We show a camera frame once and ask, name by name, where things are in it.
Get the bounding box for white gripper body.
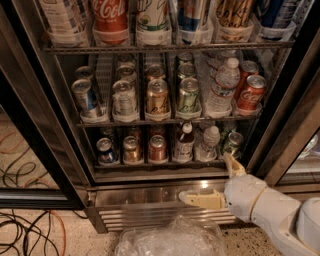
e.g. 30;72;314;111
224;174;267;223

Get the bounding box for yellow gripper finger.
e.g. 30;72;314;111
223;152;246;178
179;188;226;210

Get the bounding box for brown tea plastic bottle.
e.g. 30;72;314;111
173;123;194;163

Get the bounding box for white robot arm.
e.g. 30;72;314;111
179;153;320;256

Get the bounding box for green can bottom shelf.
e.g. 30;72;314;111
221;132;244;158

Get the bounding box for green can shelf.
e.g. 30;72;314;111
177;78;200;113
221;132;244;158

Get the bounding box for clear water bottle bottom shelf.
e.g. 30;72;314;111
195;126;220;162

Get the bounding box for clear water bottle shelf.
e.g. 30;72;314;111
195;126;220;162
206;57;240;118

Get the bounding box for right glass fridge door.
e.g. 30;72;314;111
248;29;320;194

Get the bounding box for glass fridge door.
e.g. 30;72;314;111
1;68;86;209
248;29;320;194

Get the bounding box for clear water bottle middle shelf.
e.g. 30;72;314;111
206;57;240;118

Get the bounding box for red can bottom shelf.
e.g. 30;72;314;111
148;135;168;163

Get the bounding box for green can middle shelf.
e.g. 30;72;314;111
177;78;200;113

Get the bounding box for gold can bottom shelf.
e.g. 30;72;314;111
123;136;141;163

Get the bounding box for gold can middle shelf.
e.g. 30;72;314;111
146;79;169;115

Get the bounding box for blue pepsi can bottom shelf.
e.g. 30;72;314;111
96;137;118;165

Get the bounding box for stainless steel fridge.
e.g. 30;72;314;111
0;0;320;233

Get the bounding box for white silver can middle shelf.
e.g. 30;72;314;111
112;80;137;122

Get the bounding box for gold black can top shelf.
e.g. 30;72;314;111
216;0;255;41

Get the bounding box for dark blue can top shelf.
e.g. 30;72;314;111
255;0;301;29

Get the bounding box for blue silver can top shelf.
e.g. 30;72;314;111
178;0;211;45

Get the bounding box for blue silver can shelf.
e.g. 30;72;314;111
178;0;211;45
71;79;102;118

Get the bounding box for blue silver can middle shelf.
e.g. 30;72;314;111
71;79;102;118

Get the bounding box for white green bottle top shelf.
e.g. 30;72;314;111
136;0;168;34

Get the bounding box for left glass fridge door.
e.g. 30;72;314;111
1;68;86;209

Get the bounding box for red coca-cola bottle top shelf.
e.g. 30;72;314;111
91;0;128;45

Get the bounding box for white labelled bottle top shelf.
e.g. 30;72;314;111
38;0;89;47

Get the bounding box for crumpled clear plastic bag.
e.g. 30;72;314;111
114;215;227;256

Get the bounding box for red coca-cola can front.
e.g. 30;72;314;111
236;75;266;110

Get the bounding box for red coca-cola can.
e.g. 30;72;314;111
234;60;259;100
236;75;266;110

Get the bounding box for red coca-cola can rear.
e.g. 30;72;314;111
234;60;259;100

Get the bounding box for black and orange floor cables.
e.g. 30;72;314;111
0;209;88;256

